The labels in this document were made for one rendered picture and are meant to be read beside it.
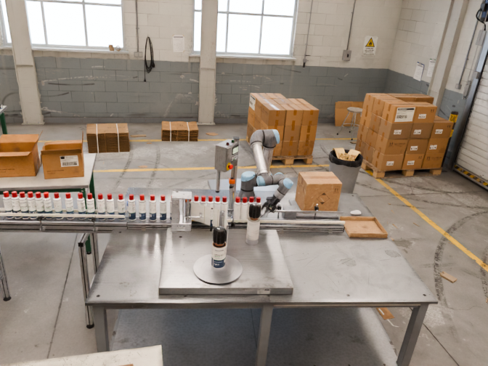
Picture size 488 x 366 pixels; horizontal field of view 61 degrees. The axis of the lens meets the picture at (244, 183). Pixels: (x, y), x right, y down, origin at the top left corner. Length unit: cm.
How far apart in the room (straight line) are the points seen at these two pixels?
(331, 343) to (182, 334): 107
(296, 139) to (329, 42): 290
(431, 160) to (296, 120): 223
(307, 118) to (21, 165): 411
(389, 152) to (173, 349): 461
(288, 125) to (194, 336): 412
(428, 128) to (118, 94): 544
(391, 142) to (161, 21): 452
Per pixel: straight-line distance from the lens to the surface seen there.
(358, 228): 343
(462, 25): 810
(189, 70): 827
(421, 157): 702
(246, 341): 315
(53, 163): 415
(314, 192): 340
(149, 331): 322
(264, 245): 292
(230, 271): 263
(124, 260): 285
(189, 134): 740
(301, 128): 659
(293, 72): 875
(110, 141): 690
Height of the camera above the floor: 247
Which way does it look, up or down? 25 degrees down
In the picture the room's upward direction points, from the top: 4 degrees clockwise
